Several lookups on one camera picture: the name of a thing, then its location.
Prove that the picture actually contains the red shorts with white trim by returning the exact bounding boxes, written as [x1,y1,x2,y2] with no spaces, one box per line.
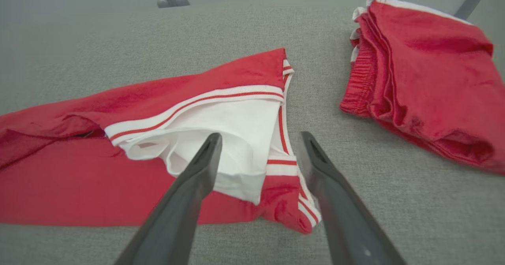
[340,0,505,176]

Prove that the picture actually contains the red and white striped jersey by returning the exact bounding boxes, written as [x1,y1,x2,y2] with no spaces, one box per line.
[0,48,322,235]

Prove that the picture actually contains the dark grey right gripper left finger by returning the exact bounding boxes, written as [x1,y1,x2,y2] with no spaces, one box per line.
[114,132,223,265]

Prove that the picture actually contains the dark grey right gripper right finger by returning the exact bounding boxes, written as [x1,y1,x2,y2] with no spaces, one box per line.
[300,131,407,265]

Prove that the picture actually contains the grey fabric sofa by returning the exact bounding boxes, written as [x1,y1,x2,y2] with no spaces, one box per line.
[0,0,505,265]

